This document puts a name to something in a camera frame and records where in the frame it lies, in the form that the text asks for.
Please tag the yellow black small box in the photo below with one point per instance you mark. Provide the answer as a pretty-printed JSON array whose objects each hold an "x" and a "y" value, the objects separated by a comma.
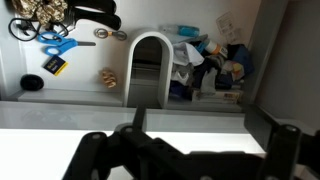
[{"x": 55, "y": 65}]

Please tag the black hair styling iron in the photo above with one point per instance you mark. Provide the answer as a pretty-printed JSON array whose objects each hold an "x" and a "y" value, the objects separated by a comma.
[{"x": 100, "y": 15}]

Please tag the camouflage pattern cloth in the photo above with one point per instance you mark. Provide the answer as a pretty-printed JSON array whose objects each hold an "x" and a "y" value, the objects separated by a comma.
[{"x": 40, "y": 10}]

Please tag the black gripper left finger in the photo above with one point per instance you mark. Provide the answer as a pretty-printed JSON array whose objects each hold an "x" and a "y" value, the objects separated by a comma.
[{"x": 100, "y": 156}]

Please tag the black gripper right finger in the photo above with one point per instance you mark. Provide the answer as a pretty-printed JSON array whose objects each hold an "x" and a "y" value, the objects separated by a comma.
[{"x": 283, "y": 150}]

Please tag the white tube with orange band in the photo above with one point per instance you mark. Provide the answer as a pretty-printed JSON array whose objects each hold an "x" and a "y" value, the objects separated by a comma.
[{"x": 213, "y": 47}]

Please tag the black round puff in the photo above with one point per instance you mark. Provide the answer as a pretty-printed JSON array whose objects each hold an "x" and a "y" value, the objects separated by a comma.
[{"x": 31, "y": 82}]

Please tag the grey folded cloth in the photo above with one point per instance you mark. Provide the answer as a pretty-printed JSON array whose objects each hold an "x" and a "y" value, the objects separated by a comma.
[{"x": 209, "y": 81}]

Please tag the clear labelled plastic packet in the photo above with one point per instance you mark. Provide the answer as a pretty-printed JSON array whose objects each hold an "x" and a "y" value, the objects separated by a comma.
[{"x": 228, "y": 25}]

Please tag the white crumpled cloth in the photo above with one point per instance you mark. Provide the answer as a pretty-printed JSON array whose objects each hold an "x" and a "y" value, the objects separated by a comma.
[{"x": 186, "y": 55}]

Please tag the clear bottle with blue cap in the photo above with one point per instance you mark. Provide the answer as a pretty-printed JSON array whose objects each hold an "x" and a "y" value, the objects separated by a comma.
[{"x": 186, "y": 30}]

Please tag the flat beige printed box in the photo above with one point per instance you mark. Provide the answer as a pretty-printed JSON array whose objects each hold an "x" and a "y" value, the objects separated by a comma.
[{"x": 216, "y": 96}]

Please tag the tan hair claw clip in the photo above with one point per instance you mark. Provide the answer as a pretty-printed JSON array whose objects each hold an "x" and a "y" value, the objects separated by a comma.
[{"x": 108, "y": 78}]

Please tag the dark blue pouch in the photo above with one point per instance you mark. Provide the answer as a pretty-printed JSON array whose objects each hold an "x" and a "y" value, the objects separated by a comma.
[{"x": 242, "y": 58}]

